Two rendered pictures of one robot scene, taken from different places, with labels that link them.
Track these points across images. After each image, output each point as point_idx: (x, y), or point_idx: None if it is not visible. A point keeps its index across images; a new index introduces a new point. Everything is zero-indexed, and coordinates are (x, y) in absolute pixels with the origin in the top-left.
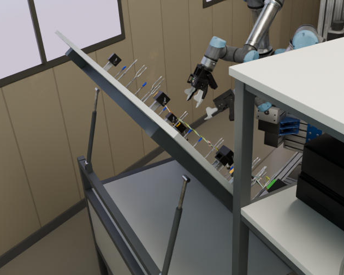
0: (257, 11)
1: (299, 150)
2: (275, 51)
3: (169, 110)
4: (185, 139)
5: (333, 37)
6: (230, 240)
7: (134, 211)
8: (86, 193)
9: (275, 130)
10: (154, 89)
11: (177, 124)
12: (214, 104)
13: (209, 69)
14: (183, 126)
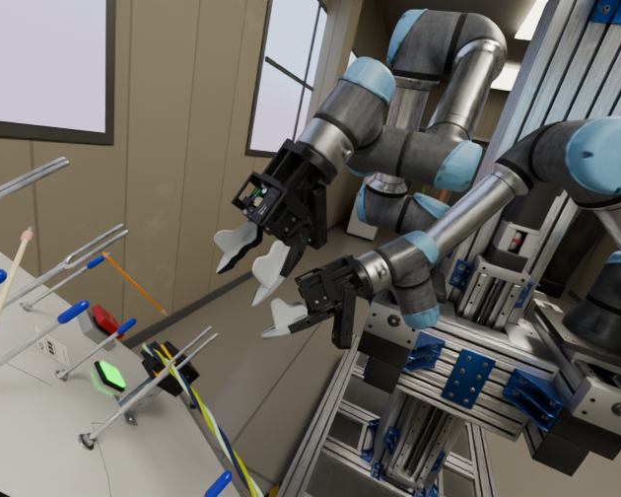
0: (416, 88)
1: (426, 398)
2: (416, 193)
3: (147, 297)
4: (189, 403)
5: (544, 185)
6: None
7: None
8: None
9: (398, 358)
10: (26, 177)
11: (163, 368)
12: (304, 296)
13: (330, 167)
14: (188, 371)
